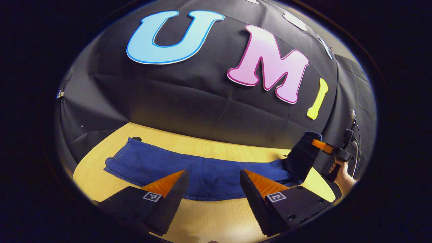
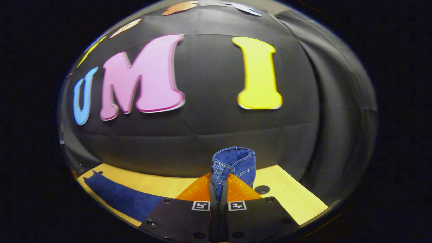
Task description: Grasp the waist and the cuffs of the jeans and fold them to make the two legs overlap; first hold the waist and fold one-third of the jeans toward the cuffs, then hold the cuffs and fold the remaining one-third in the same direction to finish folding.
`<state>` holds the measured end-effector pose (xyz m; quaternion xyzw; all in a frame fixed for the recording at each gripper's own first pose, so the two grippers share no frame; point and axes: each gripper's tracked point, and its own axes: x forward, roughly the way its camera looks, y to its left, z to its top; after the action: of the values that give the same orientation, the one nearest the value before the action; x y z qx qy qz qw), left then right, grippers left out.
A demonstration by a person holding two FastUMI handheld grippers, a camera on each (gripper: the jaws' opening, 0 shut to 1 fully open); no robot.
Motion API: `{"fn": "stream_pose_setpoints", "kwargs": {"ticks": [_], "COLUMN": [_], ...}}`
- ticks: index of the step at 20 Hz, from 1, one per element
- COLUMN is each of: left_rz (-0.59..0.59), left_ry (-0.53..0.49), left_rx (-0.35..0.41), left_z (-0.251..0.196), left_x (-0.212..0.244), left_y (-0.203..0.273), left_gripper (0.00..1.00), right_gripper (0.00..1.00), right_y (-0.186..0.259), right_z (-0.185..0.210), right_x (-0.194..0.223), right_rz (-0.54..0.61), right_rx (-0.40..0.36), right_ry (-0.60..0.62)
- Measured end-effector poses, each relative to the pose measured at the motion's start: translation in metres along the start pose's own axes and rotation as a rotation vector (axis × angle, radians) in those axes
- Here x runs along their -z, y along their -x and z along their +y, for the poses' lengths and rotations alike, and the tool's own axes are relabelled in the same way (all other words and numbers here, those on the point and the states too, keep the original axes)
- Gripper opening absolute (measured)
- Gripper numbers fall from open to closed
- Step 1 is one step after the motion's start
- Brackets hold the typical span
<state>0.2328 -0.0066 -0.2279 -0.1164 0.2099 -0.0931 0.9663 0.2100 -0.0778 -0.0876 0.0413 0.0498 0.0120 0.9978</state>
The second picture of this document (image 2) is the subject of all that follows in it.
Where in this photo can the black backdrop cloth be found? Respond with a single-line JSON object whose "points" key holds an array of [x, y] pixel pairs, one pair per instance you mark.
{"points": [[209, 128]]}

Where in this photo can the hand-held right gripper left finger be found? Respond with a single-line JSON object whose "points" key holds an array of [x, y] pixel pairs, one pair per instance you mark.
{"points": [[213, 219]]}

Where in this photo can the blue jeans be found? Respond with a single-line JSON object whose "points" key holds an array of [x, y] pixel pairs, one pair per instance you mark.
{"points": [[233, 162]]}

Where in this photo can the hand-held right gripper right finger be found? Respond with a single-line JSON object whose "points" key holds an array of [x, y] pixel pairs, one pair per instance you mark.
{"points": [[223, 219]]}

